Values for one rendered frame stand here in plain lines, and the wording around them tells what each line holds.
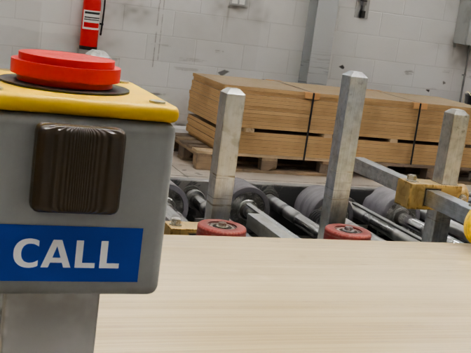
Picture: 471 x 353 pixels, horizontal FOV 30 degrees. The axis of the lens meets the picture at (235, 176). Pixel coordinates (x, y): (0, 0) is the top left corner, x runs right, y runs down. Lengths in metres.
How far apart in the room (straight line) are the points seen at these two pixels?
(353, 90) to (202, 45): 6.31
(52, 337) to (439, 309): 0.90
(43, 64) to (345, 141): 1.31
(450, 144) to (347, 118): 0.23
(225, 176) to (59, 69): 1.22
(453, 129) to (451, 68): 7.33
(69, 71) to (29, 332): 0.10
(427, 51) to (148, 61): 2.80
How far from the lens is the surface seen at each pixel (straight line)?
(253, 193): 2.01
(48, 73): 0.31
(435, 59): 8.94
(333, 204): 1.62
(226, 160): 1.52
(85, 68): 0.32
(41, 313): 0.34
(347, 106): 1.60
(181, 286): 1.12
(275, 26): 8.11
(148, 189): 0.31
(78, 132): 0.29
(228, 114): 1.51
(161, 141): 0.31
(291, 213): 2.00
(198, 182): 2.08
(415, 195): 1.70
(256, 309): 1.08
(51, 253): 0.31
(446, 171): 1.73
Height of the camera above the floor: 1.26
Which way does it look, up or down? 11 degrees down
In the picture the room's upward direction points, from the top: 8 degrees clockwise
